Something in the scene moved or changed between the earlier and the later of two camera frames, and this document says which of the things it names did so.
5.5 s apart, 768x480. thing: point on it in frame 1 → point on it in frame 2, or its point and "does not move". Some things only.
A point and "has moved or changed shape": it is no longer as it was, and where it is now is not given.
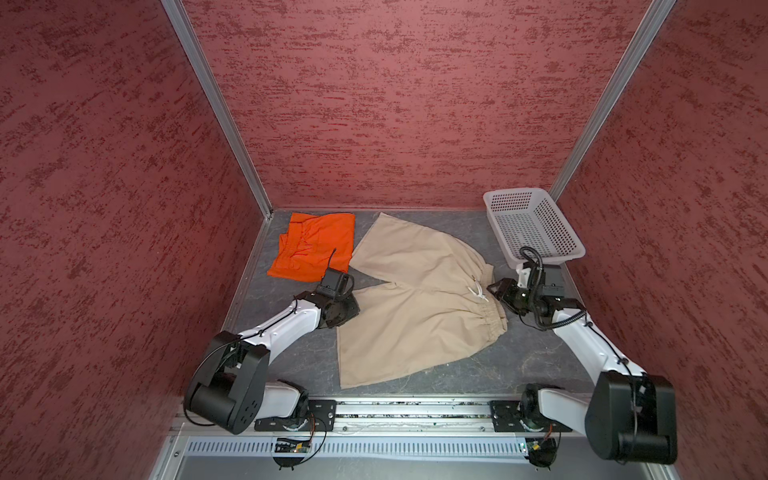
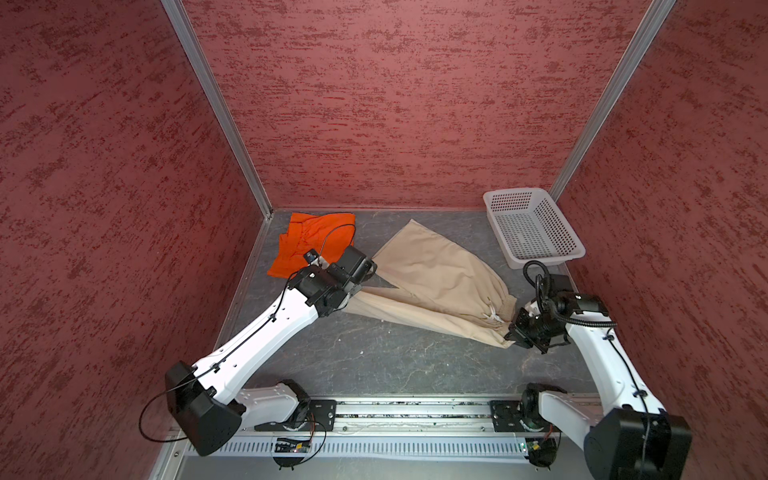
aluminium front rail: (440, 416) does not move
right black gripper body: (514, 296) → (535, 329)
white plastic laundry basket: (529, 217) does not move
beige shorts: (439, 301) has moved or changed shape
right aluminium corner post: (624, 72) does not move
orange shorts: (312, 244) does not move
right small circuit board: (541, 448) does not move
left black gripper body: (347, 308) → (355, 288)
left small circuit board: (288, 445) does not move
